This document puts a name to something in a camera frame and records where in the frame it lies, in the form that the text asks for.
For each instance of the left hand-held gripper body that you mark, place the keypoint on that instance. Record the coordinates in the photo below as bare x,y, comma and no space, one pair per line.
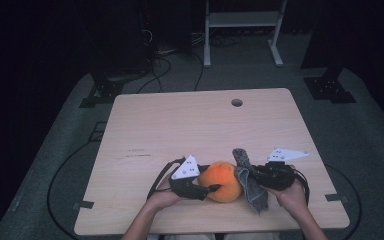
186,186

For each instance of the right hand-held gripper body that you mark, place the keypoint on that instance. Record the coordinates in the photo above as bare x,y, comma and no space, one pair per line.
278,176

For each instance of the orange plush toy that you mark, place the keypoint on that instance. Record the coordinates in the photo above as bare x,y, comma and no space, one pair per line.
221,183

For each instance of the grey cloth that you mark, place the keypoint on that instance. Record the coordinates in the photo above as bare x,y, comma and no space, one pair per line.
251,190

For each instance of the person's left hand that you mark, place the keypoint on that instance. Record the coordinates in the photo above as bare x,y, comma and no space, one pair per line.
165,196

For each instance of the person's right hand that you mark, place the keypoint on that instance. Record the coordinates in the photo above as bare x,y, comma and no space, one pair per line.
293,200

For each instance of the grey tape strip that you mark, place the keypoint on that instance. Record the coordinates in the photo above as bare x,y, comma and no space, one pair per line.
84,204
336,198

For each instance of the black stand base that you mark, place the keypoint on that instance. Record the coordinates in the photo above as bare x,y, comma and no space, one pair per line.
101,93
328,88

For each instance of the white metal frame stand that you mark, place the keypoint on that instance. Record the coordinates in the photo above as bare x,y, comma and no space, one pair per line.
243,20

